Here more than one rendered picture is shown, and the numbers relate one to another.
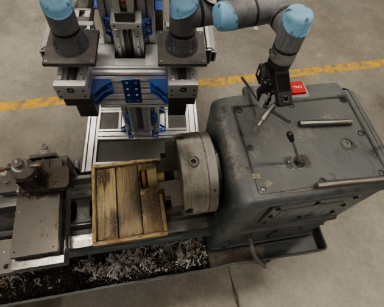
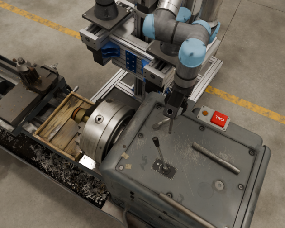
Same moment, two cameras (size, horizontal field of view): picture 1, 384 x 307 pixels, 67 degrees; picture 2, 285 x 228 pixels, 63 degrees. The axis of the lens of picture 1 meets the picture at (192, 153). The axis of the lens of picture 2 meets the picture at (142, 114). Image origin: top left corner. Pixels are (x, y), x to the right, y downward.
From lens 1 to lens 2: 52 cm
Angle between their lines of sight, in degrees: 21
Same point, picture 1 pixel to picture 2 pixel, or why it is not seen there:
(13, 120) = (84, 49)
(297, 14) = (188, 46)
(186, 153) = (99, 111)
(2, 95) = not seen: hidden behind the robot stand
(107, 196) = (64, 114)
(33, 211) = (19, 94)
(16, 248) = not seen: outside the picture
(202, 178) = (96, 134)
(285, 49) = (178, 71)
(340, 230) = not seen: outside the picture
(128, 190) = not seen: hidden behind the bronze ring
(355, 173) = (201, 211)
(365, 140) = (238, 194)
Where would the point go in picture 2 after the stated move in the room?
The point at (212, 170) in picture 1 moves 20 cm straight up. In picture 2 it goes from (106, 133) to (100, 108)
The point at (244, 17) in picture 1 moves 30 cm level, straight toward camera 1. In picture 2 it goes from (160, 32) to (77, 73)
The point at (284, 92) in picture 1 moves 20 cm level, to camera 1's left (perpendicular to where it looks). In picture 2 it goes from (171, 106) to (133, 73)
